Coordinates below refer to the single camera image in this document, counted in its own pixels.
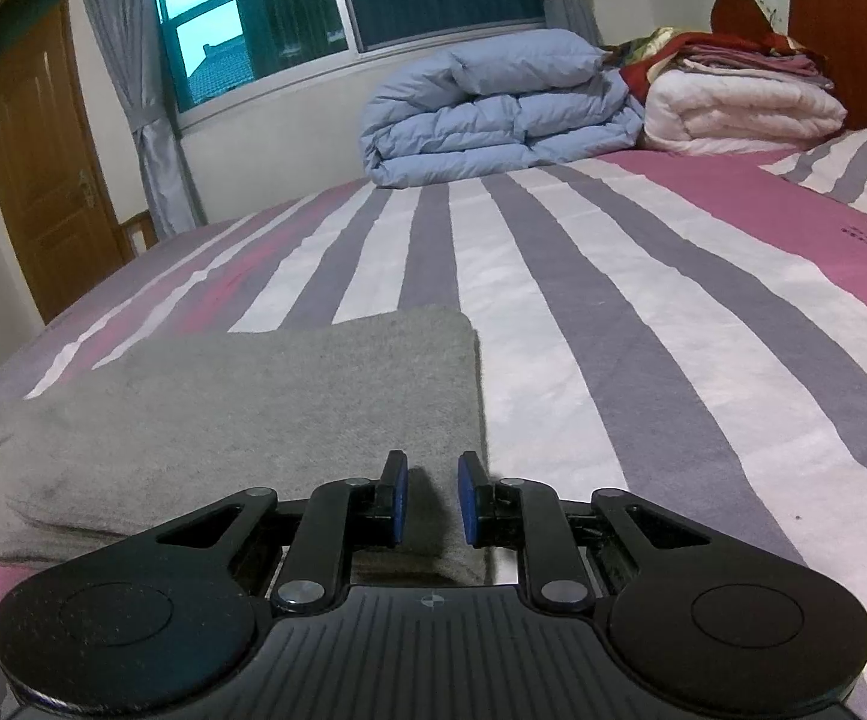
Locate striped pink grey bedsheet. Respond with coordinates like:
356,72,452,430
0,151,867,717

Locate grey pants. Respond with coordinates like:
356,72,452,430
0,307,492,583

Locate wooden chair near door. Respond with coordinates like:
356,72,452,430
119,210,158,260

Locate grey curtain by door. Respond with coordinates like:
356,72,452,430
83,0,204,241

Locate folded white quilt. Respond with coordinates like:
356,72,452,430
643,70,847,156

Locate folded light blue duvet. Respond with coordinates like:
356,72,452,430
358,29,643,188

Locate window with white frame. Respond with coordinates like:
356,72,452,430
148,0,556,129

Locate brown wooden door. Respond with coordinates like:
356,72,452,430
0,0,127,322

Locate red patterned folded blanket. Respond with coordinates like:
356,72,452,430
605,26,832,103

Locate striped pillow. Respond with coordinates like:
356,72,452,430
764,128,867,216

